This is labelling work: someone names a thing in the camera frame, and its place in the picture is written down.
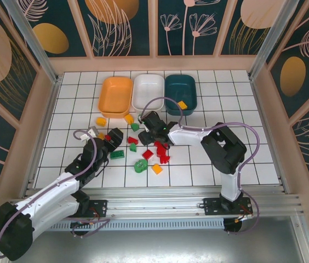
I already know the white plastic container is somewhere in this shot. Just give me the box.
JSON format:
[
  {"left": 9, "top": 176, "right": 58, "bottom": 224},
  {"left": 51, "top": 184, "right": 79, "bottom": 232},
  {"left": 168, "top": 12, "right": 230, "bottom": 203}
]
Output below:
[{"left": 131, "top": 73, "right": 165, "bottom": 112}]

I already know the green round face lego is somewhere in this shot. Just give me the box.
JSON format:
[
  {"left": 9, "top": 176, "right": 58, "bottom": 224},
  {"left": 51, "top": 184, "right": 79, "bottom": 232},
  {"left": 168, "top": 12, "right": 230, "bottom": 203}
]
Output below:
[{"left": 133, "top": 159, "right": 148, "bottom": 174}]

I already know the orange plastic container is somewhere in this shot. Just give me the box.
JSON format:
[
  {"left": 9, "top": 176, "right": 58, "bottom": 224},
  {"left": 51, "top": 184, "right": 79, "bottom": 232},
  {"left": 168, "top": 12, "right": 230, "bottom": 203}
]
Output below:
[{"left": 98, "top": 76, "right": 134, "bottom": 119}]

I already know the teal plastic container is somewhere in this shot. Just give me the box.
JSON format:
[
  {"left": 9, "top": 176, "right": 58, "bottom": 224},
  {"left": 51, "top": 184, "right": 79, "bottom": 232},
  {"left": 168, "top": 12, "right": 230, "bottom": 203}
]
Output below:
[{"left": 164, "top": 73, "right": 198, "bottom": 116}]

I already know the metal bench panel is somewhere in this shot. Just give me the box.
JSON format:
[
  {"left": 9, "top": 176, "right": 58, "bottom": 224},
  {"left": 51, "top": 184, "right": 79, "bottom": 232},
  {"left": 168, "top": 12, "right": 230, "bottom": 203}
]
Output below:
[{"left": 27, "top": 215, "right": 309, "bottom": 263}]

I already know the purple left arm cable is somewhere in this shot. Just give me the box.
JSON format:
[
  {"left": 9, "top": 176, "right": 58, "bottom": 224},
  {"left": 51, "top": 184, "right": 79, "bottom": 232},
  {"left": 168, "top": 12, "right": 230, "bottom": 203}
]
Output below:
[{"left": 0, "top": 130, "right": 112, "bottom": 260}]

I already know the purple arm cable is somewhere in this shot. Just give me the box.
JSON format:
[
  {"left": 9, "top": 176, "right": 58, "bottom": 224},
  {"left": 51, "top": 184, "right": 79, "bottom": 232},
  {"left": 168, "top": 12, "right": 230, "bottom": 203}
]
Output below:
[
  {"left": 0, "top": 130, "right": 112, "bottom": 260},
  {"left": 139, "top": 97, "right": 261, "bottom": 236}
]

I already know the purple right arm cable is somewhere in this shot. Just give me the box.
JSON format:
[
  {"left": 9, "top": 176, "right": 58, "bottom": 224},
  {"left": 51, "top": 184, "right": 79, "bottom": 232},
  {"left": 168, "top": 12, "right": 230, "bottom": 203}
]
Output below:
[{"left": 139, "top": 97, "right": 261, "bottom": 236}]

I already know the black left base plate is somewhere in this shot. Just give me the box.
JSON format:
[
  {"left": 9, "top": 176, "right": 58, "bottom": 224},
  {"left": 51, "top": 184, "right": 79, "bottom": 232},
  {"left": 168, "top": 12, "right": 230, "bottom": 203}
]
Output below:
[{"left": 82, "top": 199, "right": 108, "bottom": 218}]

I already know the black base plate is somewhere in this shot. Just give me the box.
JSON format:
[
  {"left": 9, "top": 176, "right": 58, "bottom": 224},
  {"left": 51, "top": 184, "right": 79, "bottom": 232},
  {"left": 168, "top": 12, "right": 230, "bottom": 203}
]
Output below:
[
  {"left": 82, "top": 199, "right": 108, "bottom": 218},
  {"left": 203, "top": 196, "right": 254, "bottom": 218}
]

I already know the aluminium side rail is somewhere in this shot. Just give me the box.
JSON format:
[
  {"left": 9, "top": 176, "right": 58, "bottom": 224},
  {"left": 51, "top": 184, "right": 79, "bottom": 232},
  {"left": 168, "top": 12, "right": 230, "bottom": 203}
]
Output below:
[{"left": 21, "top": 78, "right": 62, "bottom": 198}]

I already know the aluminium front rail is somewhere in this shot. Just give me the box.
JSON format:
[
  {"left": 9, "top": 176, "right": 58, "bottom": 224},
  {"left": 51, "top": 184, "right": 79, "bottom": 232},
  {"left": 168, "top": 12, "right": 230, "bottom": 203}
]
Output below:
[{"left": 8, "top": 188, "right": 302, "bottom": 220}]

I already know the grey slotted cable duct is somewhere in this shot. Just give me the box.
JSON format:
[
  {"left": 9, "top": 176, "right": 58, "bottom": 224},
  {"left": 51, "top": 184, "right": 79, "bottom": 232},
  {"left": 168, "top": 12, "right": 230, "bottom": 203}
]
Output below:
[{"left": 49, "top": 219, "right": 225, "bottom": 232}]

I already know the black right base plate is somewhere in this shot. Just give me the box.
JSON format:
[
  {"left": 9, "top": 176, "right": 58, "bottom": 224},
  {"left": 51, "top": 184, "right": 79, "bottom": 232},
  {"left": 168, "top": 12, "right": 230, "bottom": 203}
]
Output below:
[{"left": 203, "top": 196, "right": 254, "bottom": 218}]

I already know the aluminium frame post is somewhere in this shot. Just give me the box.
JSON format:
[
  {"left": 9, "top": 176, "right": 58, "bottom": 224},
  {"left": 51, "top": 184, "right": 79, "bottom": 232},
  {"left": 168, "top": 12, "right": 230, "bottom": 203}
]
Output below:
[
  {"left": 248, "top": 0, "right": 308, "bottom": 79},
  {"left": 5, "top": 0, "right": 62, "bottom": 83}
]

